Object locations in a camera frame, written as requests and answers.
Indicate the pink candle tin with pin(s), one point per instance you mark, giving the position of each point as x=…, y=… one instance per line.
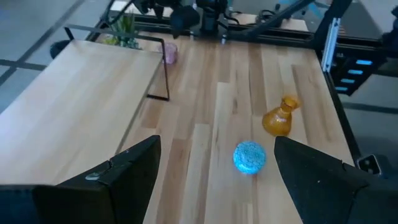
x=169, y=53

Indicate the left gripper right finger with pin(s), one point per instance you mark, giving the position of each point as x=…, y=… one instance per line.
x=329, y=193

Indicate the wooden shelf with black legs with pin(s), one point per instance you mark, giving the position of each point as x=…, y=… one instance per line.
x=77, y=105

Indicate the black device with blue lights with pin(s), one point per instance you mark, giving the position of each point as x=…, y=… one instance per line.
x=357, y=81

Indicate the amber glass candlestick holder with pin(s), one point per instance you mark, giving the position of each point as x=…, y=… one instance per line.
x=280, y=119

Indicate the silver aluminium bracket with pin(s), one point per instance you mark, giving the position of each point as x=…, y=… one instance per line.
x=329, y=46

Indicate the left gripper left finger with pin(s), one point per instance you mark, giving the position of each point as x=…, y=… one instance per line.
x=93, y=199

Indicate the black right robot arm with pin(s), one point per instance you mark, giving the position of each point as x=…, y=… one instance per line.
x=211, y=18

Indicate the blue patterned candle tin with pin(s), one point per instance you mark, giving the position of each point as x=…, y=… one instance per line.
x=249, y=157

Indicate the green potted succulent plant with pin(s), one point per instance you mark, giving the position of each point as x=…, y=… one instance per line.
x=122, y=32

